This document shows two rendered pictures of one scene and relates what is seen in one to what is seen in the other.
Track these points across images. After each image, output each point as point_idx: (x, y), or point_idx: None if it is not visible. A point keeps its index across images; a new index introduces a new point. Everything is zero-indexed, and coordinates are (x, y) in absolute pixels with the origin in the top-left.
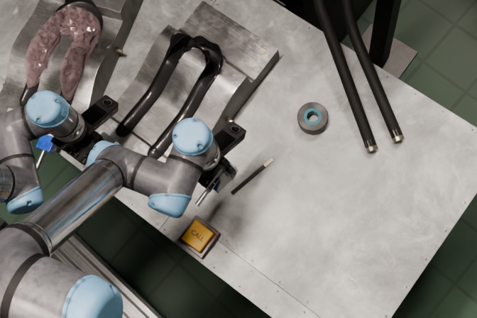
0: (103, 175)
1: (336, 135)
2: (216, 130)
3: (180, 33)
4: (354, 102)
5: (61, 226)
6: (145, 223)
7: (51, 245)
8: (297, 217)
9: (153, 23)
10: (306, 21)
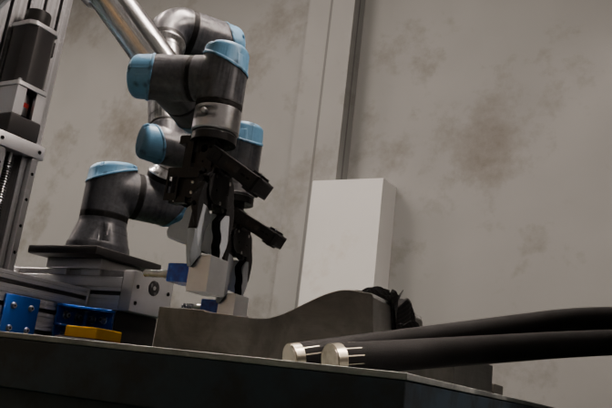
0: (173, 54)
1: None
2: (276, 339)
3: (409, 300)
4: (392, 330)
5: None
6: None
7: None
8: None
9: None
10: (553, 407)
